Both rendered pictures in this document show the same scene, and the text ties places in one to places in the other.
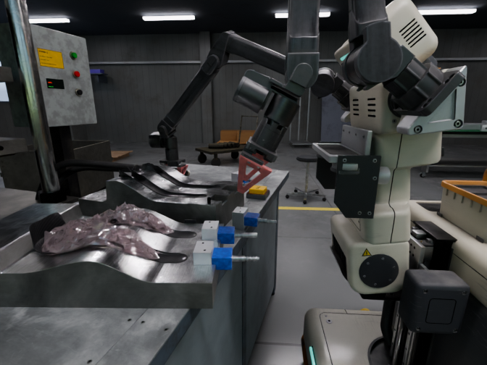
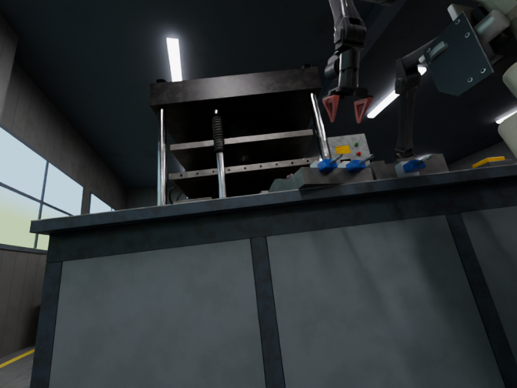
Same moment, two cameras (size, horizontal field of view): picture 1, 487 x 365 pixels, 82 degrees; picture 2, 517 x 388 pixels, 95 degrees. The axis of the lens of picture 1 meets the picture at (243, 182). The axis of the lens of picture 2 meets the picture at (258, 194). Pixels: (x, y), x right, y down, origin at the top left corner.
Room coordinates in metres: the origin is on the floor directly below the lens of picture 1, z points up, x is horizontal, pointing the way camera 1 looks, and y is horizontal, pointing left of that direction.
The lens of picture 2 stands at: (0.07, -0.53, 0.59)
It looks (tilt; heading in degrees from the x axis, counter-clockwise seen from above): 17 degrees up; 70
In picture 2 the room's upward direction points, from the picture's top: 7 degrees counter-clockwise
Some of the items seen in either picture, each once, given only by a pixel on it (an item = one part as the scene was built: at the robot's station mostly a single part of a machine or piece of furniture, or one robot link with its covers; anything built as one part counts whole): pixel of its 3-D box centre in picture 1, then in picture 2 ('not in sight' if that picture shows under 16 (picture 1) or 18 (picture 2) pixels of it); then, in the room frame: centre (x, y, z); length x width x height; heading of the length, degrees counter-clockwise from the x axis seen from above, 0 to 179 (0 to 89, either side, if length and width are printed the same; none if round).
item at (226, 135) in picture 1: (238, 138); not in sight; (8.33, 0.14, 0.22); 1.21 x 0.83 x 0.44; 86
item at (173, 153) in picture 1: (172, 155); not in sight; (1.27, 0.33, 0.94); 0.10 x 0.07 x 0.07; 72
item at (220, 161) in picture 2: not in sight; (222, 192); (0.37, 1.02, 1.10); 0.05 x 0.05 x 1.30
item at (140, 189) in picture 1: (164, 192); (375, 185); (0.93, 0.28, 0.87); 0.50 x 0.26 x 0.14; 72
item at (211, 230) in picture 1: (230, 235); (358, 165); (0.62, 0.03, 0.85); 0.13 x 0.05 x 0.05; 89
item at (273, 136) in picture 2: not in sight; (245, 158); (0.65, 1.35, 1.51); 1.10 x 0.70 x 0.05; 162
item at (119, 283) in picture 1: (107, 246); (301, 192); (0.56, 0.30, 0.85); 0.50 x 0.26 x 0.11; 89
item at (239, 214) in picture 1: (255, 219); (416, 165); (0.78, -0.04, 0.83); 0.13 x 0.05 x 0.05; 74
